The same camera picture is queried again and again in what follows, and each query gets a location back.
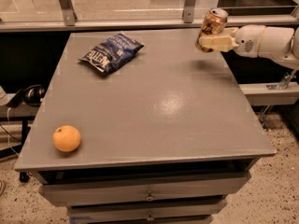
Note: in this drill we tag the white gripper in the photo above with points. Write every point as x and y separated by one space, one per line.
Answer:
249 41

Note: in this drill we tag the orange soda can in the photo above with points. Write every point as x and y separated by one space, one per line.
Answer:
214 23

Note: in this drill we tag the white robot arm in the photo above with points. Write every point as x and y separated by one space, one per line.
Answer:
277 44

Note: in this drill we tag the grey drawer cabinet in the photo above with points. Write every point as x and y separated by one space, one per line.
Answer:
172 110

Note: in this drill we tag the blue chip bag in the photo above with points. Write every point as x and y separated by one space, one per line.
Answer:
109 56

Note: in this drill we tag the top grey drawer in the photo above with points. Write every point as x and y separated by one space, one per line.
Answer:
136 190

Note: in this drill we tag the grey drawer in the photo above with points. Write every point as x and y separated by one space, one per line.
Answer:
136 190
140 211

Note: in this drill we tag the lower grey drawer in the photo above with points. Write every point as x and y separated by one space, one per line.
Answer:
140 211

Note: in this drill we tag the top drawer knob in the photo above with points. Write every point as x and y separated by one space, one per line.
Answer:
150 197

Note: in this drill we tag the drawer knob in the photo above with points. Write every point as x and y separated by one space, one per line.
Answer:
150 218
150 197

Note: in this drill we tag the orange fruit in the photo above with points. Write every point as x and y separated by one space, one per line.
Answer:
66 138

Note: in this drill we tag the lower drawer knob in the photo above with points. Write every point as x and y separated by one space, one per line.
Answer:
150 218

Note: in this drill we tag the black headphones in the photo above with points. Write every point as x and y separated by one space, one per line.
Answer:
31 96

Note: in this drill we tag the right metal railing post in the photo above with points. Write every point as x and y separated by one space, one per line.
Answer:
188 11

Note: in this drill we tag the metal railing post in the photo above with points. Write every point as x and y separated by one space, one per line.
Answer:
188 11
69 14

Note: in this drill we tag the metal window rail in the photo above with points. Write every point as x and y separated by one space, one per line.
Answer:
54 26

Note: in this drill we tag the left metal railing post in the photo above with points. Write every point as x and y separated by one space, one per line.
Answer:
69 14

